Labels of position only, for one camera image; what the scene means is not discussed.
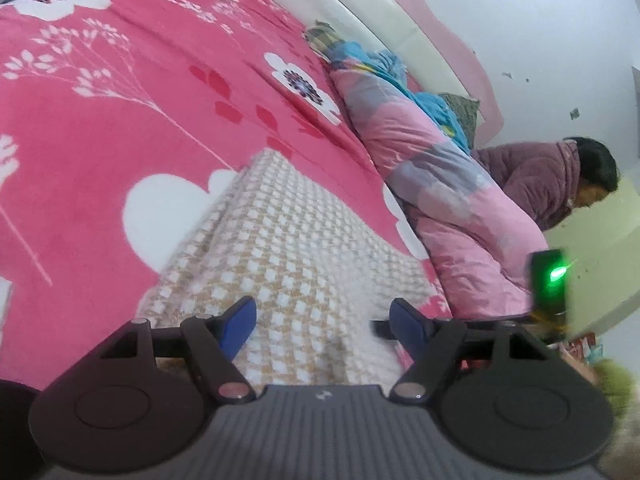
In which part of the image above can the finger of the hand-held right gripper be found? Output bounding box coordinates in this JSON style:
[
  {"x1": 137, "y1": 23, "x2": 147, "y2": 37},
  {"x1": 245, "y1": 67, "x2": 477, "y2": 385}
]
[{"x1": 369, "y1": 319, "x2": 398, "y2": 341}]

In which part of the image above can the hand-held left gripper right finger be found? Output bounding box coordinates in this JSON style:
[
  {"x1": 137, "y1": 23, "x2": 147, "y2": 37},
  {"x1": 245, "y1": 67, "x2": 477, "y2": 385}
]
[{"x1": 387, "y1": 297, "x2": 556, "y2": 405}]

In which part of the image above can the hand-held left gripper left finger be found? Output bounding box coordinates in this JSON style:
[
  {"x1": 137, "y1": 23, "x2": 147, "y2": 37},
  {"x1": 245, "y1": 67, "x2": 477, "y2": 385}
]
[{"x1": 100, "y1": 295, "x2": 258, "y2": 405}]

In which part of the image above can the beige houndstooth jacket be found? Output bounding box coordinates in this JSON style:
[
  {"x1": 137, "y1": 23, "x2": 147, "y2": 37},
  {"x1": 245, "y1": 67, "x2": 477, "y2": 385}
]
[{"x1": 137, "y1": 149, "x2": 453, "y2": 396}]

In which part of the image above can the pale cream cabinet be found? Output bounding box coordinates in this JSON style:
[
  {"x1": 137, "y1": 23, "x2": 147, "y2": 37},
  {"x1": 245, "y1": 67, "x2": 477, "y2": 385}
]
[{"x1": 542, "y1": 192, "x2": 640, "y2": 341}]

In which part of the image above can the person's fuzzy green clothing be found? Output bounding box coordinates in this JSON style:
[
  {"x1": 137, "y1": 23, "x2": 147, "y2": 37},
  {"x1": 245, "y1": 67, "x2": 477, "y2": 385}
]
[{"x1": 590, "y1": 357, "x2": 640, "y2": 480}]

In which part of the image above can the pink grey blue quilt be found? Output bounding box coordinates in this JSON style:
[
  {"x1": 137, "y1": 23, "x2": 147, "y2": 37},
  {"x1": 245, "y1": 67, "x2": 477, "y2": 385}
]
[{"x1": 327, "y1": 40, "x2": 546, "y2": 321}]

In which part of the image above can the grey-green pillow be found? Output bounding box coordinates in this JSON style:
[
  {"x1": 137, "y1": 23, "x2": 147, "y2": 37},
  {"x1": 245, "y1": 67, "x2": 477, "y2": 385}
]
[{"x1": 440, "y1": 92, "x2": 482, "y2": 153}]

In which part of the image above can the pink floral blanket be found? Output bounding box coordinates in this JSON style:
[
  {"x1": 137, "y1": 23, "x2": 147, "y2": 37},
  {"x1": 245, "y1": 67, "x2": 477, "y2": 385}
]
[{"x1": 0, "y1": 0, "x2": 456, "y2": 391}]

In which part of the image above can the green plaid pillow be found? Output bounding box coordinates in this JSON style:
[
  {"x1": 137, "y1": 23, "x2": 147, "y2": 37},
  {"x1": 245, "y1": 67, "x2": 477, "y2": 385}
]
[{"x1": 304, "y1": 20, "x2": 343, "y2": 63}]

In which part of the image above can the cream pink-edged headboard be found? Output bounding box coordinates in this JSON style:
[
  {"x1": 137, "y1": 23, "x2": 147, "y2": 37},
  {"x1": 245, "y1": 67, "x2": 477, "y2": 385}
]
[{"x1": 245, "y1": 0, "x2": 506, "y2": 141}]

